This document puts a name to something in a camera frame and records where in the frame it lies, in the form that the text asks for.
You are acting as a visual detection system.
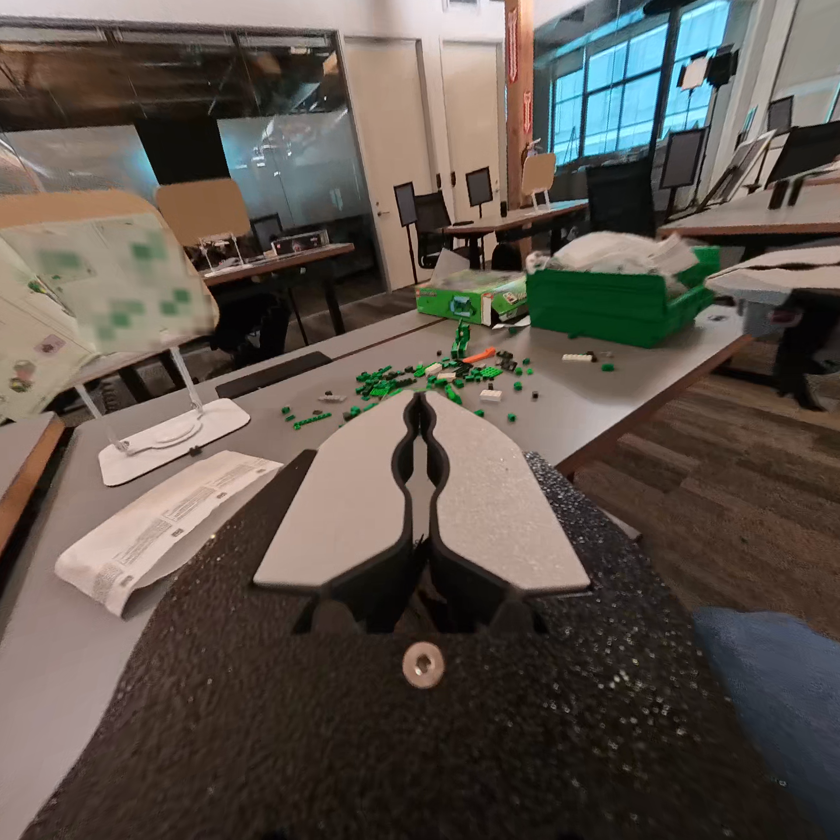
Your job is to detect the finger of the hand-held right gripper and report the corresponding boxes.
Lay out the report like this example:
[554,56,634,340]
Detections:
[705,265,840,307]
[738,244,840,269]

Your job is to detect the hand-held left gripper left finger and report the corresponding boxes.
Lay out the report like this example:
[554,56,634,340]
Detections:
[251,390,424,632]

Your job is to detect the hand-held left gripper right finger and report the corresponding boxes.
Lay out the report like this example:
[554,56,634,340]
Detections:
[420,390,593,634]

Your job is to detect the pile of green toy bricks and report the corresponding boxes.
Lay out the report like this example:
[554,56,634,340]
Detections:
[281,341,618,432]

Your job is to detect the office desk with monitors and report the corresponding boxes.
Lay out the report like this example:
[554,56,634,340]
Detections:
[656,176,840,241]

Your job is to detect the wooden-top office desk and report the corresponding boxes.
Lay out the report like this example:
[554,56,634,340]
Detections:
[190,241,356,342]

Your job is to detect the long office desk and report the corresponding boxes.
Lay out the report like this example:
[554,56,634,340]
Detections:
[437,199,590,266]

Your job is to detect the grey desk with wooden edge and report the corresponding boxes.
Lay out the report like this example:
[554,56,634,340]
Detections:
[0,412,67,559]

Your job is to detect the black monitor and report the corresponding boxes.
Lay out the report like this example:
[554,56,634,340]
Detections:
[764,121,840,186]

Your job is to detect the black screen on stand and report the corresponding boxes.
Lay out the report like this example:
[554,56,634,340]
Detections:
[393,181,419,266]
[465,167,494,219]
[659,127,707,217]

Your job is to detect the white plastic bags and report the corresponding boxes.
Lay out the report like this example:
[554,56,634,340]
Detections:
[525,230,700,277]

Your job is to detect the green plastic bin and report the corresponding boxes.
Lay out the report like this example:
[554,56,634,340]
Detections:
[527,246,721,350]

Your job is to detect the white printed paper bag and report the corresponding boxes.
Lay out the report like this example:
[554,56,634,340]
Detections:
[54,449,284,619]

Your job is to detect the instruction booklet on clear stand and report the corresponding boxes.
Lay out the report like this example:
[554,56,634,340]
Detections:
[0,189,252,488]

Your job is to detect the black office chair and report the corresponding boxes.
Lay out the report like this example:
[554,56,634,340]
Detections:
[413,192,471,270]
[209,292,291,370]

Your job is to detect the studio light on stand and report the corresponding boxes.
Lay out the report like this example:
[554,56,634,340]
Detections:
[678,45,740,193]

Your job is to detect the green cardboard toy box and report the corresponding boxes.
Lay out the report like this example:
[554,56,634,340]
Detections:
[415,248,531,327]

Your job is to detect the large window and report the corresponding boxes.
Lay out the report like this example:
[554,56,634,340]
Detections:
[534,0,750,158]

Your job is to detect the tan board book stand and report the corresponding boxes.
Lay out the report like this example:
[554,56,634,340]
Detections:
[155,178,252,270]
[521,154,558,212]

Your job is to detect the black display box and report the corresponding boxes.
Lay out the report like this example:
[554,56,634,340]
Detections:
[270,229,331,257]

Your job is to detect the wooden pillar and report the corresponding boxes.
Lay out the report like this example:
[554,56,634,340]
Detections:
[503,0,536,211]

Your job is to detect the person's blue clothing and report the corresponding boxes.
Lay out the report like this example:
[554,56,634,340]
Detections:
[693,606,840,840]

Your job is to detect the white door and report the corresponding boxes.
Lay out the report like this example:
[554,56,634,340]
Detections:
[440,40,510,225]
[344,37,434,291]

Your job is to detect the glass office partition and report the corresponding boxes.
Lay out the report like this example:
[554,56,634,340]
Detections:
[0,18,389,293]

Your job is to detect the open instruction booklet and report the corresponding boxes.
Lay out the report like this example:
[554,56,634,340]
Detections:
[0,209,221,422]

